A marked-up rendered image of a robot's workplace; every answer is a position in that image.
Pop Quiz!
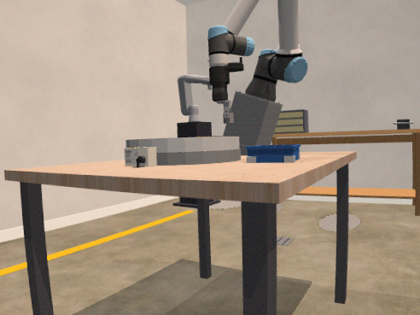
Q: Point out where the blue crate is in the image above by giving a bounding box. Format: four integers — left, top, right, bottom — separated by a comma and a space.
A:
246, 144, 300, 163

